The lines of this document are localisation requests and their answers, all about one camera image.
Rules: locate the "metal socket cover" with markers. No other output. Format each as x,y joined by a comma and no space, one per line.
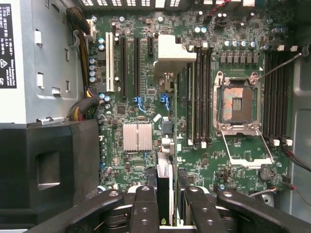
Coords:
252,163

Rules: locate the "short black expansion slot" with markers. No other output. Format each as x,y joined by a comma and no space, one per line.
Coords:
150,46

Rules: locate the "grey power supply unit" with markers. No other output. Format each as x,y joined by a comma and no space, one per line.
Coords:
48,60

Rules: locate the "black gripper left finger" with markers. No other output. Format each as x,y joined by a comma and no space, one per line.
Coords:
143,213

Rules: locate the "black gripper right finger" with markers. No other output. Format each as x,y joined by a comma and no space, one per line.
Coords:
204,213

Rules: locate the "white expansion slot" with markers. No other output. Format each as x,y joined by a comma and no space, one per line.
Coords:
109,63

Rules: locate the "black RAM slot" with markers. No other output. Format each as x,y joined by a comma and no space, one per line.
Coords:
203,97
188,109
281,97
288,97
274,97
267,97
197,97
209,97

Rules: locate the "open PC case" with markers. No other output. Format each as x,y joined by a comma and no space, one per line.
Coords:
301,121

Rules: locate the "silver chipset heatsink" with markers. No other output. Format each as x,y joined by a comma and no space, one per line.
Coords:
131,137

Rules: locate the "green motherboard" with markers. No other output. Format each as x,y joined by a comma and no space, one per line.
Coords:
131,167

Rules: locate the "CPU socket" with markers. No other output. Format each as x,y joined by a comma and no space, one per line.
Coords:
238,104

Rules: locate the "thin locking lever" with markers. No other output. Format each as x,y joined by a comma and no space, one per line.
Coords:
279,66

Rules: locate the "black plastic shroud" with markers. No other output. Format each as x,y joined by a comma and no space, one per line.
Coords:
48,170

